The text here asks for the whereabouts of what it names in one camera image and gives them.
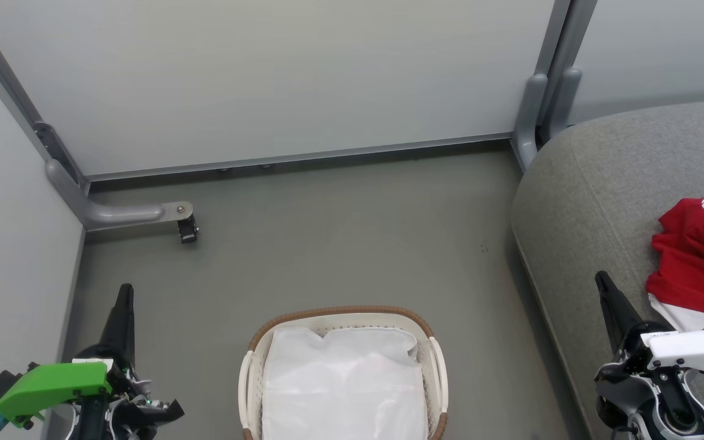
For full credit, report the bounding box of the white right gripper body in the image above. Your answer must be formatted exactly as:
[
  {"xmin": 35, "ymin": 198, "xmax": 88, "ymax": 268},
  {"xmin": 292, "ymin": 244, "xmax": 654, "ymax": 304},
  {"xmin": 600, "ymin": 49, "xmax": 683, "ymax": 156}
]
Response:
[{"xmin": 618, "ymin": 321, "xmax": 704, "ymax": 375}]

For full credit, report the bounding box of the white cloth basket liner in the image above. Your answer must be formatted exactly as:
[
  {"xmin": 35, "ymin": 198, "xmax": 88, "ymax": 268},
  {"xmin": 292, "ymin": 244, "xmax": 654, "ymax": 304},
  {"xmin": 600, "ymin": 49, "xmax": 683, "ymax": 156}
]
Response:
[{"xmin": 262, "ymin": 326, "xmax": 429, "ymax": 440}]

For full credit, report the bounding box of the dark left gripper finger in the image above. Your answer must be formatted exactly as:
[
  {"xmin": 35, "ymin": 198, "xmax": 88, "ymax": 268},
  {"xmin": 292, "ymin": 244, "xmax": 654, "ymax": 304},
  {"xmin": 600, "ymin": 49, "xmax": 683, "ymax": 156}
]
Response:
[{"xmin": 100, "ymin": 283, "xmax": 138, "ymax": 362}]

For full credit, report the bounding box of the white laundry basket brown rim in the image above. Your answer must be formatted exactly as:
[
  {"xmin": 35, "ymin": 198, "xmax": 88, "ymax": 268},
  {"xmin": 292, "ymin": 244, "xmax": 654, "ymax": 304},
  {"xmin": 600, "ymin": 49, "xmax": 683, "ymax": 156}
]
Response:
[{"xmin": 238, "ymin": 306, "xmax": 449, "ymax": 440}]

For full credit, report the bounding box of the red white sports jersey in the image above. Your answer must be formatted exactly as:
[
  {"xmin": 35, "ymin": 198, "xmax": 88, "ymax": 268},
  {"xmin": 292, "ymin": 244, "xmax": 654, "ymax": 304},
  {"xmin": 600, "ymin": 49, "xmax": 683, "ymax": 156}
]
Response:
[{"xmin": 645, "ymin": 191, "xmax": 704, "ymax": 338}]

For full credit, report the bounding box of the grey fabric sofa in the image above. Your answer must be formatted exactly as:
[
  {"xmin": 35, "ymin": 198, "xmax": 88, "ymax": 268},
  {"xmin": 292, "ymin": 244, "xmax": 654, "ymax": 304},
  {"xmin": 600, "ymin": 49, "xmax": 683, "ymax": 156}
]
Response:
[{"xmin": 511, "ymin": 99, "xmax": 704, "ymax": 440}]

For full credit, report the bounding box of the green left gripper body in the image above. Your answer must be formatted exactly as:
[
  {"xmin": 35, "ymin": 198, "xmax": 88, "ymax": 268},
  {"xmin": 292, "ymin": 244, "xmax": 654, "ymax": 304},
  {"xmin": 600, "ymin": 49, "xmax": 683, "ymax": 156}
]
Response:
[{"xmin": 0, "ymin": 345, "xmax": 140, "ymax": 428}]

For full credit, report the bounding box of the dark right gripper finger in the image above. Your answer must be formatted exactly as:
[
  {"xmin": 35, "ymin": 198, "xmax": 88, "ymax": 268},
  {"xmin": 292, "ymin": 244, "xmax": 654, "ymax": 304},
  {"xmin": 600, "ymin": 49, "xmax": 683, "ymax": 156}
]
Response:
[{"xmin": 595, "ymin": 271, "xmax": 644, "ymax": 353}]

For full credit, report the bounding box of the grey metal partition foot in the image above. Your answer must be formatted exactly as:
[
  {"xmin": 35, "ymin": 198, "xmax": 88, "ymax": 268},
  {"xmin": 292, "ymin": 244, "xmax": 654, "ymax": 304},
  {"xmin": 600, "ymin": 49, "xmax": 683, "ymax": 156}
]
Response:
[{"xmin": 46, "ymin": 159, "xmax": 195, "ymax": 232}]

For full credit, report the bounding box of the grey double partition post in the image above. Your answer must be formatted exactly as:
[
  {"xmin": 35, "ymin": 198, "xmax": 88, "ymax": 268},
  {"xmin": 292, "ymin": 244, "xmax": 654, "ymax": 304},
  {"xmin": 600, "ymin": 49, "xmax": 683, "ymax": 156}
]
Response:
[{"xmin": 511, "ymin": 0, "xmax": 598, "ymax": 173}]

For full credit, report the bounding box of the dark partition base rail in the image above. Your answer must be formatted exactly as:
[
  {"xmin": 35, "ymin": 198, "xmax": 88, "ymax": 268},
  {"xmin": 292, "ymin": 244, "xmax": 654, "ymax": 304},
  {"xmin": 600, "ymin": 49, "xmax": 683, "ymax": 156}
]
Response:
[{"xmin": 86, "ymin": 132, "xmax": 515, "ymax": 184}]

